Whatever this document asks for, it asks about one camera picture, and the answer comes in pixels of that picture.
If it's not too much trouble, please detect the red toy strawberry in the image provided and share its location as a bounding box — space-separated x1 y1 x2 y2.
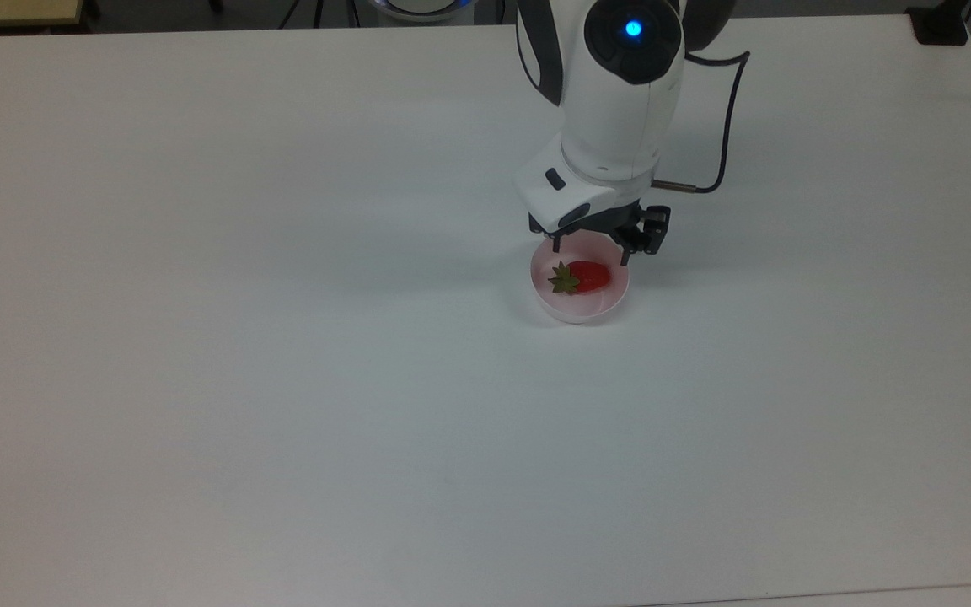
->
548 260 612 296

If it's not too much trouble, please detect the wooden table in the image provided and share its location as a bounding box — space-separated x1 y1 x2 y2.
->
0 0 86 31

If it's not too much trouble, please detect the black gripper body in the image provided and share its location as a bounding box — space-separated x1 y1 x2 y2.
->
568 201 646 242

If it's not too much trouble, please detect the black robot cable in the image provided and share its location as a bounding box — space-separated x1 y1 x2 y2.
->
651 51 752 196

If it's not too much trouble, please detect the black tripod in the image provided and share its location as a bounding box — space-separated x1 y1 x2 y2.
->
279 0 328 29

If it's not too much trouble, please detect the pink plastic bowl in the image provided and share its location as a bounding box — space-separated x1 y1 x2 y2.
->
530 234 630 325

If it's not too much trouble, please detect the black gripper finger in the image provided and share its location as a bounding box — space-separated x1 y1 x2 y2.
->
528 215 570 255
616 205 673 266

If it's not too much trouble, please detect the black camera pole with clamp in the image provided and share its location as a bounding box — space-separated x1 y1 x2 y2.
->
907 0 971 46

